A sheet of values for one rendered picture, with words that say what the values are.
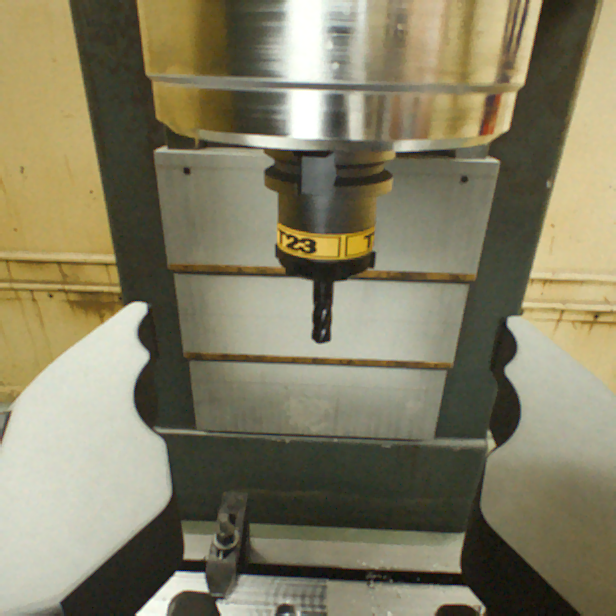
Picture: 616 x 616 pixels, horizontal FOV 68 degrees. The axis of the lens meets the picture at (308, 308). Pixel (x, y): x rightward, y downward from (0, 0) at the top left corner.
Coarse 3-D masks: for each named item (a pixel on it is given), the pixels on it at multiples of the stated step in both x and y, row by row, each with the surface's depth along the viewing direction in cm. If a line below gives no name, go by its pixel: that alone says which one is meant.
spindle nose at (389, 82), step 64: (192, 0) 14; (256, 0) 13; (320, 0) 13; (384, 0) 13; (448, 0) 13; (512, 0) 14; (192, 64) 15; (256, 64) 14; (320, 64) 13; (384, 64) 14; (448, 64) 14; (512, 64) 16; (192, 128) 16; (256, 128) 15; (320, 128) 14; (384, 128) 15; (448, 128) 15
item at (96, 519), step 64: (128, 320) 11; (64, 384) 9; (128, 384) 9; (0, 448) 7; (64, 448) 7; (128, 448) 7; (0, 512) 6; (64, 512) 6; (128, 512) 6; (0, 576) 6; (64, 576) 6; (128, 576) 6
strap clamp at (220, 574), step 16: (224, 496) 62; (240, 496) 62; (224, 512) 59; (240, 512) 60; (224, 528) 54; (240, 528) 57; (224, 544) 55; (240, 544) 57; (208, 560) 54; (224, 560) 54; (240, 560) 63; (208, 576) 53; (224, 576) 53; (208, 592) 52; (224, 592) 52
